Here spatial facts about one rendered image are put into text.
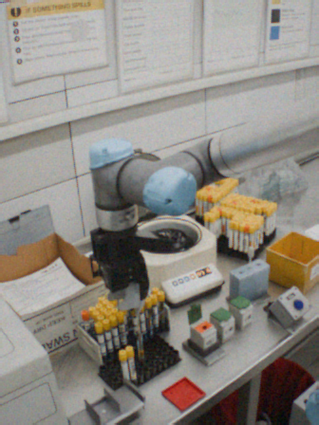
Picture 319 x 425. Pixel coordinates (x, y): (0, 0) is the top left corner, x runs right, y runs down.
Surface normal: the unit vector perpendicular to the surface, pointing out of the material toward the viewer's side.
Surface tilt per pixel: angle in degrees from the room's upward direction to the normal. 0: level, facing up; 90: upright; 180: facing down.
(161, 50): 94
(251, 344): 0
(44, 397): 90
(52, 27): 90
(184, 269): 90
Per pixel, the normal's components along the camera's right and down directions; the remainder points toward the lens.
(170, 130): 0.64, 0.32
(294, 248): -0.72, 0.34
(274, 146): -0.47, 0.65
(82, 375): -0.04, -0.89
